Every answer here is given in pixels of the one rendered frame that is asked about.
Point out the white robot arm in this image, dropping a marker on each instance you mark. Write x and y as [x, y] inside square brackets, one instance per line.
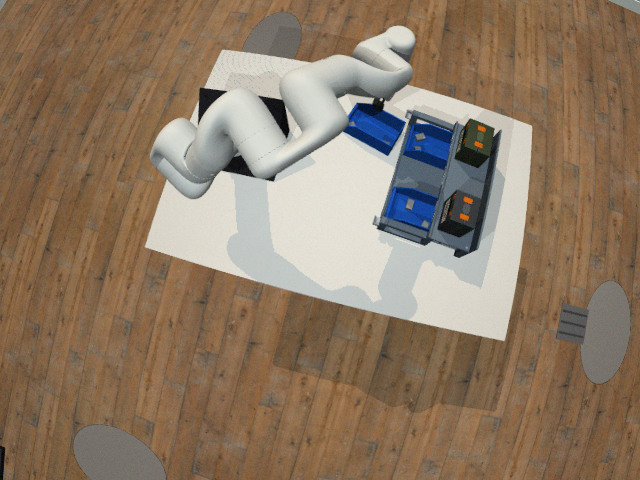
[309, 92]

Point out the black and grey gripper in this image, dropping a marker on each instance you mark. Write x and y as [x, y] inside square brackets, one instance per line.
[377, 102]

